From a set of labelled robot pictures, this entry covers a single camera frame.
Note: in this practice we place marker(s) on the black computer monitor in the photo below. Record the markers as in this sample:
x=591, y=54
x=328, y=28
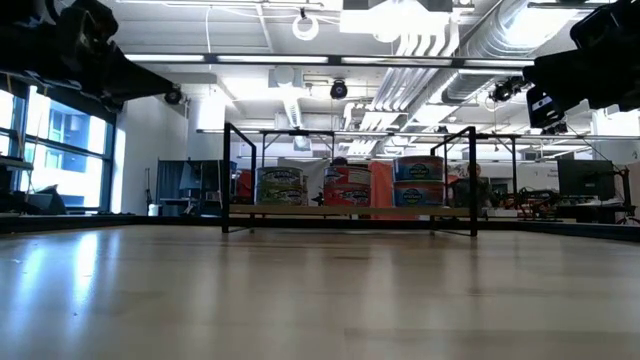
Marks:
x=585, y=177

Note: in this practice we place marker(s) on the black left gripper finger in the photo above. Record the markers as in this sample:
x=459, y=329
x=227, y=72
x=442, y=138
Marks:
x=130, y=80

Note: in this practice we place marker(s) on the black ceiling spotlight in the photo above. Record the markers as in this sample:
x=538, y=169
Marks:
x=175, y=100
x=338, y=90

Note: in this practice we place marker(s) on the dark office desk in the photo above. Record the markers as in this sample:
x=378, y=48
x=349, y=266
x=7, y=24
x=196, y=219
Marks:
x=595, y=212

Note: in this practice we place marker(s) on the black metal rig frame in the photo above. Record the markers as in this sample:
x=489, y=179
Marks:
x=300, y=133

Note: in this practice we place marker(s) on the black office chair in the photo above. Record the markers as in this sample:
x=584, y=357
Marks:
x=50, y=200

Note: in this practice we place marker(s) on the wooden shelf black metal frame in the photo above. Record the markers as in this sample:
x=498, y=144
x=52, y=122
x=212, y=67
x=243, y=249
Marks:
x=350, y=211

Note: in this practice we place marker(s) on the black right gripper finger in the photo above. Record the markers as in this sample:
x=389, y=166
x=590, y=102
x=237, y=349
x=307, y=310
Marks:
x=560, y=67

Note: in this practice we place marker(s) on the black ceiling camera cluster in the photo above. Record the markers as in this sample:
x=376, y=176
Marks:
x=552, y=130
x=507, y=90

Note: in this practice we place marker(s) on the blue label salmon can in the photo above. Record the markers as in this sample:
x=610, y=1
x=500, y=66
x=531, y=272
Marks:
x=418, y=169
x=418, y=195

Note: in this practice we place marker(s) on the white ceiling light panel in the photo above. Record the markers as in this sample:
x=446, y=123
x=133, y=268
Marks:
x=390, y=20

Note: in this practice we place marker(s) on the white bucket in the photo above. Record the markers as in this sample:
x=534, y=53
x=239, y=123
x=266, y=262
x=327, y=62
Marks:
x=153, y=210

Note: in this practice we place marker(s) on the large window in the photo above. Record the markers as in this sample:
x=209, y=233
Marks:
x=65, y=150

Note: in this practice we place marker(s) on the black tabletop robot arm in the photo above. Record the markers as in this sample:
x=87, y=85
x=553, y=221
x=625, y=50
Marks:
x=530, y=195

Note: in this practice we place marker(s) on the grey wall shelf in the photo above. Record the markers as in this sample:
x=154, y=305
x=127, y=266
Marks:
x=15, y=163

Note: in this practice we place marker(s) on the silver ventilation duct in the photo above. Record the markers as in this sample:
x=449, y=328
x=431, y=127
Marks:
x=495, y=55

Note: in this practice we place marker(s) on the orange partition panel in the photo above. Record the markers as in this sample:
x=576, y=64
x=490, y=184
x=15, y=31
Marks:
x=382, y=190

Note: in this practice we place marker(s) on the person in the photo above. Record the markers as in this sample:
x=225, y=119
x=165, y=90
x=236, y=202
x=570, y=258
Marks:
x=480, y=192

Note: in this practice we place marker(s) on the black ceiling light rail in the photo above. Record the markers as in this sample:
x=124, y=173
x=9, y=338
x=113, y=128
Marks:
x=334, y=60

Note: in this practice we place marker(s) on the white ceiling pipes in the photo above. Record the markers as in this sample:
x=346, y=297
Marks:
x=400, y=85

